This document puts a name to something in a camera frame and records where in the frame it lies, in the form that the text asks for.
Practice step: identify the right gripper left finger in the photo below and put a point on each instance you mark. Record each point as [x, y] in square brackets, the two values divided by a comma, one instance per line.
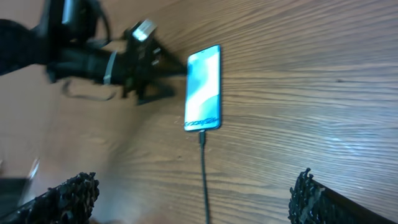
[70, 202]

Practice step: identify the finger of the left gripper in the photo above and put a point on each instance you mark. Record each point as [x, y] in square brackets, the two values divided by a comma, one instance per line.
[150, 91]
[167, 62]

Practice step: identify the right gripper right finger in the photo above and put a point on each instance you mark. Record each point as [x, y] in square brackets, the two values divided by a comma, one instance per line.
[313, 203]

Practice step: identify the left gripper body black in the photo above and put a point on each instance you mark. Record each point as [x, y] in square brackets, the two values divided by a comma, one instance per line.
[139, 57]

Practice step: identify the Galaxy S24+ smartphone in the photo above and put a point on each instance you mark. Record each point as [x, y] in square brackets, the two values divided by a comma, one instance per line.
[203, 90]

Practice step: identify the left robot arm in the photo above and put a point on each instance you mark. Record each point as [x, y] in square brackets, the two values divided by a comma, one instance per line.
[70, 41]

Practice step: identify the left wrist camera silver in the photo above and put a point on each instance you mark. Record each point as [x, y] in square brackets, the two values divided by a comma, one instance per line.
[144, 30]

